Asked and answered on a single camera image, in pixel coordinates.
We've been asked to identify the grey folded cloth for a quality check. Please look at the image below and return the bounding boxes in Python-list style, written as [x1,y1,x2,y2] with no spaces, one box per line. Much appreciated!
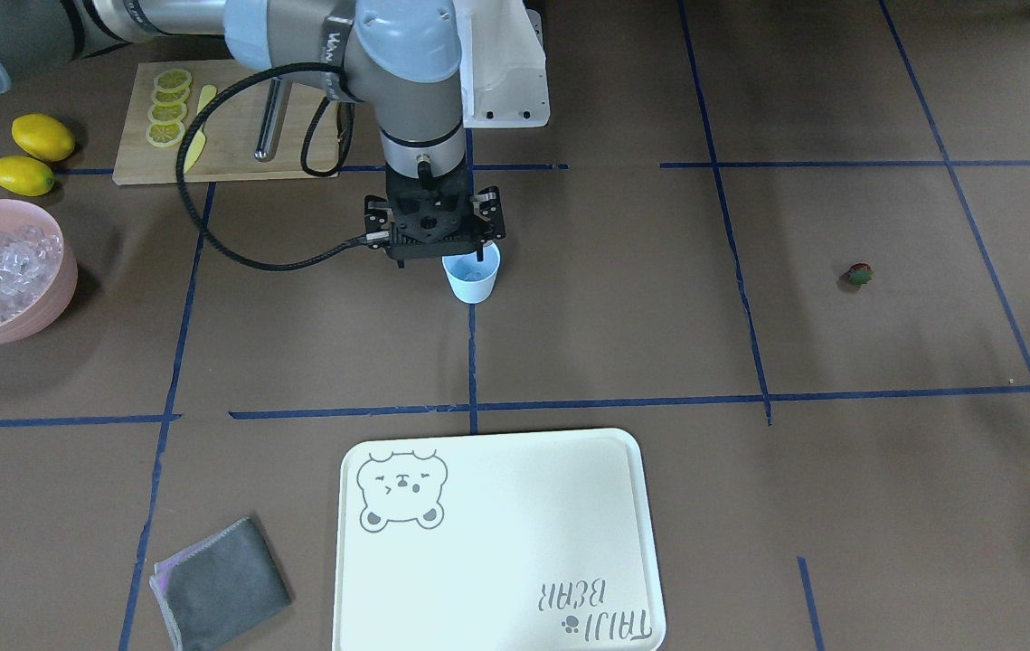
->
[149,516,291,650]

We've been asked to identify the pink bowl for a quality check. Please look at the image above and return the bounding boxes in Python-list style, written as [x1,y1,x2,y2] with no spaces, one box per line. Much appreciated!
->
[0,199,78,344]

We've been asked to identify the cream bear tray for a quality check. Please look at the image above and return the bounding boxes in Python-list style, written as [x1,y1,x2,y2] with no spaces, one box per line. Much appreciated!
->
[332,429,667,650]

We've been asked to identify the wooden cutting board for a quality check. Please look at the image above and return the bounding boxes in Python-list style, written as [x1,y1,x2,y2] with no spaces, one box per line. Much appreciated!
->
[112,61,325,186]

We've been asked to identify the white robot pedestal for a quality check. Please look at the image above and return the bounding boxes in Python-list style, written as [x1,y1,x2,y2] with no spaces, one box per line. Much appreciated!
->
[454,1,551,129]

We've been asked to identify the lemon slices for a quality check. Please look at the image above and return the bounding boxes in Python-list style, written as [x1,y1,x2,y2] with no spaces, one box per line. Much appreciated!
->
[146,67,193,148]

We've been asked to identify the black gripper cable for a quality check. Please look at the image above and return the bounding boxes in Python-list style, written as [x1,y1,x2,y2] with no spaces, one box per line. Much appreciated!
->
[175,61,389,272]

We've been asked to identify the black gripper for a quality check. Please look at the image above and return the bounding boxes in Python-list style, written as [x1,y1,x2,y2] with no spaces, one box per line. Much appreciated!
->
[364,168,506,269]

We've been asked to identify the yellow lemon near bowl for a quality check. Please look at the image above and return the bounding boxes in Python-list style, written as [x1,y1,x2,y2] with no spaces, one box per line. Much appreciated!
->
[0,156,56,197]

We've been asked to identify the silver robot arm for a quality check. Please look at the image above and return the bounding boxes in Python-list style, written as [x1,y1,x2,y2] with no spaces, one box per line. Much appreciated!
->
[0,1,506,272]

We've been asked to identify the red strawberry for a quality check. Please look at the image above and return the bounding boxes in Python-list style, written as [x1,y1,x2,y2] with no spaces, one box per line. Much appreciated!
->
[844,263,874,288]

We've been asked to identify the yellow plastic knife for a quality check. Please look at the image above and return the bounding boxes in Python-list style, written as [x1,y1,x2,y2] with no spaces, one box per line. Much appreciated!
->
[184,83,219,175]

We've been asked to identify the yellow lemon far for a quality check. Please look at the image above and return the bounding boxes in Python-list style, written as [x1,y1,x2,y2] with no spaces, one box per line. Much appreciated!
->
[10,114,77,164]

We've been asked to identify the light blue plastic cup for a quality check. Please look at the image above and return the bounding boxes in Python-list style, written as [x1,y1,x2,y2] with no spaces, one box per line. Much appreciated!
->
[441,242,501,305]

